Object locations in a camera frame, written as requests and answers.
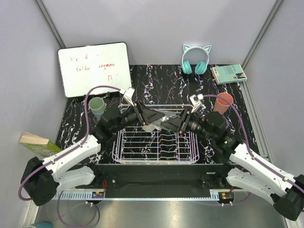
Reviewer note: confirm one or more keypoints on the clear glass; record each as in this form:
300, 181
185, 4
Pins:
168, 115
227, 123

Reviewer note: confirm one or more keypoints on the white faceted mug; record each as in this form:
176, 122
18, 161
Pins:
150, 128

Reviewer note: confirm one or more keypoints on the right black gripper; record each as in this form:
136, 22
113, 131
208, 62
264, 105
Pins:
175, 124

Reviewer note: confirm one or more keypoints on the teal cat-ear headphones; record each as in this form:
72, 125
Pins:
195, 58

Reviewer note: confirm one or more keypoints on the teal paperback book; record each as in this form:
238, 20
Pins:
228, 74

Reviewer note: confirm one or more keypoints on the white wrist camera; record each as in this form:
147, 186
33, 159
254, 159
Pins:
127, 95
196, 101

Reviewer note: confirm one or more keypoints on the green plastic cup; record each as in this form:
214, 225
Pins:
97, 105

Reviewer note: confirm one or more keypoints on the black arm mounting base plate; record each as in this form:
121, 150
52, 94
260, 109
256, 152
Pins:
164, 181

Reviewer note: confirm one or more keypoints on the green box with wood top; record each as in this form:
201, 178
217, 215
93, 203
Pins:
39, 145

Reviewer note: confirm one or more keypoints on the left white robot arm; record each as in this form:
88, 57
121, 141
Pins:
43, 179

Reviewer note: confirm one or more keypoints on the white wire dish rack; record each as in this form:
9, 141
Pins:
134, 145

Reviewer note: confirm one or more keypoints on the white dry-erase board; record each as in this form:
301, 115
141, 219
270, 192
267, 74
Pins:
83, 68

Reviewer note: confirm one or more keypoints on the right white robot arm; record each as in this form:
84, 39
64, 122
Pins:
284, 191

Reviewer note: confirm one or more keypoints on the pink plastic cup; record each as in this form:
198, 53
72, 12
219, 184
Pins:
221, 105

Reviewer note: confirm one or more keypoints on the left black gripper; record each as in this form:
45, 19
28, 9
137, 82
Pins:
151, 116

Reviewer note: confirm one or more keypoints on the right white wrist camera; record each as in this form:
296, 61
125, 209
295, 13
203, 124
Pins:
196, 101

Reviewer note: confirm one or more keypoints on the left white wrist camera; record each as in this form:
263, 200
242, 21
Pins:
127, 95

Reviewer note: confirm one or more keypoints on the blue round object at bottom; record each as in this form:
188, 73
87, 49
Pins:
42, 224

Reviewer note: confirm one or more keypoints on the blue plastic cup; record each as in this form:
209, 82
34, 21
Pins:
98, 115

